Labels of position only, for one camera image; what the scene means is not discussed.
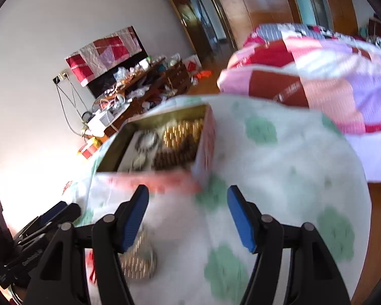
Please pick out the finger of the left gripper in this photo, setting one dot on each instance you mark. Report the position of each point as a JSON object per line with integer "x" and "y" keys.
{"x": 58, "y": 214}

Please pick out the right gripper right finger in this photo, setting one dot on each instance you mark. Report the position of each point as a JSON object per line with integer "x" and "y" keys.
{"x": 313, "y": 275}

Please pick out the pink Genji tin box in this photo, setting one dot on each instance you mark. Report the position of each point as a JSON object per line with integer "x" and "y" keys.
{"x": 170, "y": 152}

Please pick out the red yellow carton box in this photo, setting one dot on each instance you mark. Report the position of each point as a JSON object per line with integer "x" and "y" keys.
{"x": 89, "y": 148}

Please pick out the white box on cabinet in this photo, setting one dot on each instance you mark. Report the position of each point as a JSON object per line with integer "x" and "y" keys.
{"x": 100, "y": 120}

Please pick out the black television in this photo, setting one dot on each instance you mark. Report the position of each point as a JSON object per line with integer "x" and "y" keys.
{"x": 107, "y": 80}

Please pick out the red patchwork cloth cover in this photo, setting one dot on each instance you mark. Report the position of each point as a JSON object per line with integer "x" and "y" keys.
{"x": 100, "y": 56}

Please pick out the wooden TV cabinet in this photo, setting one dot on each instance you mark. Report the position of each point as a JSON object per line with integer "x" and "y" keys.
{"x": 143, "y": 92}

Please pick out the orange item on floor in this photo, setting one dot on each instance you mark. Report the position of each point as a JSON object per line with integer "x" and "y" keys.
{"x": 203, "y": 74}

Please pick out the patchwork pink quilt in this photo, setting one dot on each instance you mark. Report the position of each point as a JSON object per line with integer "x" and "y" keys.
{"x": 309, "y": 66}

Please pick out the wooden door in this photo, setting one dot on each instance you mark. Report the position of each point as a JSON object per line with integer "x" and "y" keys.
{"x": 194, "y": 30}

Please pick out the wooden bed headboard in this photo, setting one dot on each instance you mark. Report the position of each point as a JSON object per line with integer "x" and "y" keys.
{"x": 374, "y": 26}

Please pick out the wooden wardrobe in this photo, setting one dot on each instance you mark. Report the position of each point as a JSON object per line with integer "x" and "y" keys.
{"x": 245, "y": 15}

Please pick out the wall power socket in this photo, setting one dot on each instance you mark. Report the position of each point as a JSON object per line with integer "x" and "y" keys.
{"x": 60, "y": 77}

